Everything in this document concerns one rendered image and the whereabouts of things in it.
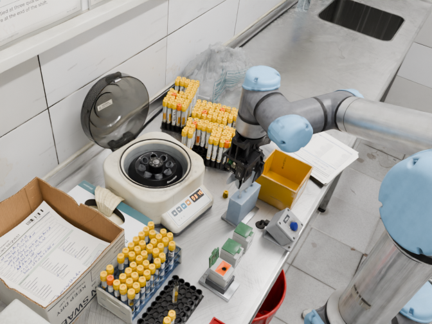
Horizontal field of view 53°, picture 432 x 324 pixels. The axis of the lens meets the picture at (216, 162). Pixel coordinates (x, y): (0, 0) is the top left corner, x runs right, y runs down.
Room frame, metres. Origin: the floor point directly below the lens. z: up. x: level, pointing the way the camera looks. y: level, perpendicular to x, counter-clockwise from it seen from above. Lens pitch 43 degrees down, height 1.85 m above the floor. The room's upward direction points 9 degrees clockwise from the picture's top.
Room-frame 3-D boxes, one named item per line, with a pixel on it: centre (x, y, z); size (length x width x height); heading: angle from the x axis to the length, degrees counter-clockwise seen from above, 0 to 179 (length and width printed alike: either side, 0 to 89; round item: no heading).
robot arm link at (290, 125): (0.70, -0.13, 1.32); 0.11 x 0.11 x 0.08; 31
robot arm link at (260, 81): (0.78, -0.07, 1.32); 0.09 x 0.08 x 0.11; 31
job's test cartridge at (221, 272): (0.59, -0.06, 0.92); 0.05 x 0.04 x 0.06; 63
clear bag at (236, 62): (1.54, -0.01, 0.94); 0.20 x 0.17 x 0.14; 130
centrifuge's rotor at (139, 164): (0.86, 0.17, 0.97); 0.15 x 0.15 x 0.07
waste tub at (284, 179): (0.94, -0.21, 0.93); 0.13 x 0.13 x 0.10; 64
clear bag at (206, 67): (1.40, 0.10, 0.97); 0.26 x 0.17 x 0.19; 169
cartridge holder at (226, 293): (0.59, -0.06, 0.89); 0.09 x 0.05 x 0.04; 63
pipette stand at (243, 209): (0.82, -0.09, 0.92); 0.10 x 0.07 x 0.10; 150
